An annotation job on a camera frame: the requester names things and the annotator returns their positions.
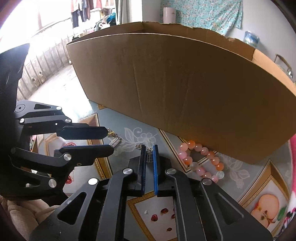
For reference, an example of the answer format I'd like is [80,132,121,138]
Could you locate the pink rolled mat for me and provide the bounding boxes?
[163,7,176,24]

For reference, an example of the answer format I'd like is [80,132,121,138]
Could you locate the blue water jug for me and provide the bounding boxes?
[243,31,260,48]

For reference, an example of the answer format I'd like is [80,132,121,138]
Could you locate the wooden chair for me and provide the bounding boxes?
[274,54,293,79]

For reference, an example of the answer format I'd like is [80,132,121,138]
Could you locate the silver rhinestone earring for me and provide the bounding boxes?
[109,136,122,148]

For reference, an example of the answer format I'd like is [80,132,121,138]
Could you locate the pink orange bead bracelet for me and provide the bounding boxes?
[177,139,225,183]

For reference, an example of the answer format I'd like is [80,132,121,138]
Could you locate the hanging clothes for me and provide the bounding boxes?
[69,1,115,28]

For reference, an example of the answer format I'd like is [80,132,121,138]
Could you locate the pink floral bedding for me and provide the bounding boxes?
[277,135,295,240]

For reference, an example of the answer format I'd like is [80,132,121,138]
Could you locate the beige sleeve forearm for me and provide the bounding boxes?
[1,196,59,240]

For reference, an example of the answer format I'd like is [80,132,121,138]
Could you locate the gold bow charm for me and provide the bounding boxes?
[107,128,117,138]

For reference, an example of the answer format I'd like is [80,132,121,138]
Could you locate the floral blue wall cloth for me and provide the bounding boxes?
[161,0,243,36]

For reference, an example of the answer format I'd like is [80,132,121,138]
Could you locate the brown cardboard box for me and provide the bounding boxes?
[67,22,295,164]

